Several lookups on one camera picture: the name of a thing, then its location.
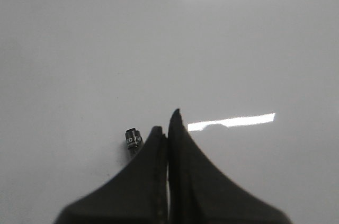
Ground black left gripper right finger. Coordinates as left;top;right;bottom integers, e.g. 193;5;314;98
168;109;291;223

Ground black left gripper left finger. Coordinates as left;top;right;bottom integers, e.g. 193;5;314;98
55;126;168;223

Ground white whiteboard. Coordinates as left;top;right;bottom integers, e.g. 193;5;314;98
1;0;338;223

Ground white black whiteboard marker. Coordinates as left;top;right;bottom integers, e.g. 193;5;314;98
125;128;144;150

